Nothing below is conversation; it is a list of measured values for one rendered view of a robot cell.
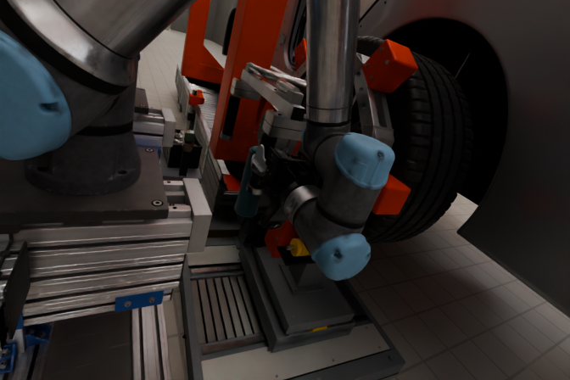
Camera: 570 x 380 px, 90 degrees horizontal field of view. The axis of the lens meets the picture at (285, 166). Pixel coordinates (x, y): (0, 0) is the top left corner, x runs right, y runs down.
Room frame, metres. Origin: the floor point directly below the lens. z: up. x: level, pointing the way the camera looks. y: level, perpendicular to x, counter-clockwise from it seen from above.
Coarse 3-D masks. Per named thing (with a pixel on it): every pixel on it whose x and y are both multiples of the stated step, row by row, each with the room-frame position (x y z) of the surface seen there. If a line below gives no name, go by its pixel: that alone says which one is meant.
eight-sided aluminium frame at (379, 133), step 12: (360, 60) 0.76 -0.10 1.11; (300, 72) 1.02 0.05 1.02; (360, 72) 0.75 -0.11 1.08; (360, 84) 0.74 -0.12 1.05; (360, 96) 0.72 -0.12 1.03; (372, 96) 0.71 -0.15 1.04; (384, 96) 0.73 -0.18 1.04; (360, 108) 0.71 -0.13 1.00; (372, 108) 0.68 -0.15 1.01; (384, 108) 0.71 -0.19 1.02; (360, 120) 0.69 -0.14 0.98; (372, 120) 0.66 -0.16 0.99; (384, 120) 0.69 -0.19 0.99; (372, 132) 0.64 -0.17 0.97; (384, 132) 0.66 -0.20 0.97
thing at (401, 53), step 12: (384, 48) 0.71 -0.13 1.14; (396, 48) 0.71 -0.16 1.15; (408, 48) 0.74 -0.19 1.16; (372, 60) 0.73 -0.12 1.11; (384, 60) 0.69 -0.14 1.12; (396, 60) 0.67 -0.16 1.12; (408, 60) 0.70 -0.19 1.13; (372, 72) 0.71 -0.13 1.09; (384, 72) 0.69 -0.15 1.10; (396, 72) 0.69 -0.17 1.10; (408, 72) 0.70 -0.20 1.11; (372, 84) 0.70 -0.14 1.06; (384, 84) 0.71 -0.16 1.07; (396, 84) 0.72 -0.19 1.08
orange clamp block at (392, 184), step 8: (392, 176) 0.64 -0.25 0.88; (392, 184) 0.58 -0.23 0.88; (400, 184) 0.60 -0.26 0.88; (384, 192) 0.56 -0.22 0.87; (392, 192) 0.57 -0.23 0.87; (400, 192) 0.58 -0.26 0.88; (408, 192) 0.59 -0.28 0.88; (376, 200) 0.57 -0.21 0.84; (384, 200) 0.56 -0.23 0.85; (392, 200) 0.57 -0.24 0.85; (400, 200) 0.58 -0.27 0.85; (376, 208) 0.56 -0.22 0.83; (384, 208) 0.57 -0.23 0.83; (392, 208) 0.58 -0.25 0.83; (400, 208) 0.59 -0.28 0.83
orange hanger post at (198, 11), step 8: (200, 0) 2.92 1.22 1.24; (208, 0) 2.95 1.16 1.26; (192, 8) 2.89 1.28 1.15; (200, 8) 2.93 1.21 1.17; (208, 8) 2.96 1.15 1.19; (192, 16) 2.90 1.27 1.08; (200, 16) 2.93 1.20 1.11; (192, 24) 2.90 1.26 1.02; (200, 24) 2.94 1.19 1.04; (192, 32) 2.91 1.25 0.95; (200, 32) 2.94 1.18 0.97; (192, 40) 2.91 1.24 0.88; (200, 40) 2.95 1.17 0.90; (184, 48) 2.96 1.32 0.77; (192, 48) 2.92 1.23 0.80; (200, 48) 2.96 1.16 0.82; (184, 56) 2.89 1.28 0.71; (192, 56) 2.92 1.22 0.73; (200, 56) 2.96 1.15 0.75; (184, 64) 2.89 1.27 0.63; (192, 64) 2.92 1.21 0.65; (184, 72) 2.89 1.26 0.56; (192, 72) 2.93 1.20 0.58
